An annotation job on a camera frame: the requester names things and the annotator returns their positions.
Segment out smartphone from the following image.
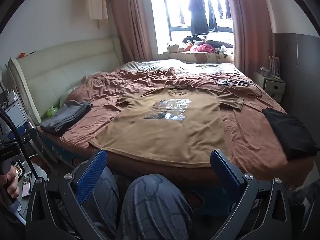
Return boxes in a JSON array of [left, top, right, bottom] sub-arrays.
[[12, 161, 25, 180], [22, 171, 33, 198]]

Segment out dark hanging coat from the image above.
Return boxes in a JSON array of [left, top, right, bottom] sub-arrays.
[[188, 0, 209, 37]]

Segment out person's left hand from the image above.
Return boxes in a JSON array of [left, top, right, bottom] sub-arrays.
[[0, 165, 20, 199]]

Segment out window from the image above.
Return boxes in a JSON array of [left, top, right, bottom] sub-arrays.
[[149, 0, 234, 55]]

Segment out beige cloth cover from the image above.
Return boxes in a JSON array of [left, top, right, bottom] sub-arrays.
[[85, 0, 109, 28]]

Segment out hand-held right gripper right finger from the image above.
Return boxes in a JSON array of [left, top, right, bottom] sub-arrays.
[[209, 149, 293, 240]]

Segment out grey folded clothes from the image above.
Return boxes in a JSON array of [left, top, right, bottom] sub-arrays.
[[40, 100, 93, 137]]

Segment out dark hanging pants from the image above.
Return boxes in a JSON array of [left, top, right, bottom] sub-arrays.
[[207, 0, 219, 33]]

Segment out black braided cable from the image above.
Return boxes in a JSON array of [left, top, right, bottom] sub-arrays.
[[0, 107, 42, 183]]

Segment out grey patterned pants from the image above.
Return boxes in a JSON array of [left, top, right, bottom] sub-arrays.
[[57, 165, 194, 240]]

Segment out blue printed bed sheet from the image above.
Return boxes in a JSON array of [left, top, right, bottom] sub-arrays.
[[44, 135, 83, 168]]

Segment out printed long cushion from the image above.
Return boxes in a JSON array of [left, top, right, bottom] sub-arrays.
[[167, 46, 235, 63]]

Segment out white wire rack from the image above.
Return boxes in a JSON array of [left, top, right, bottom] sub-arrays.
[[267, 50, 282, 79]]

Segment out black folded clothes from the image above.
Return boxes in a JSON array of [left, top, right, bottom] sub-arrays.
[[262, 107, 320, 161]]

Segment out brown printed t-shirt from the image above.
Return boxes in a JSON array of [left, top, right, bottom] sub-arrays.
[[89, 86, 245, 168]]

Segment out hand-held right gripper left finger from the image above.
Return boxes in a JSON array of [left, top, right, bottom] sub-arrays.
[[25, 149, 118, 240]]

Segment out white nightstand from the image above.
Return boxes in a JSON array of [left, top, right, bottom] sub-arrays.
[[254, 70, 286, 103]]

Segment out cream padded headboard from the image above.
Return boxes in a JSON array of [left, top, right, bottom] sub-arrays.
[[7, 36, 124, 127]]

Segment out brown blanket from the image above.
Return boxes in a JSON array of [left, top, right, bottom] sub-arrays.
[[60, 67, 315, 180]]

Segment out pink plush toy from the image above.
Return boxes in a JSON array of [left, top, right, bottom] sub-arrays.
[[191, 44, 215, 53]]

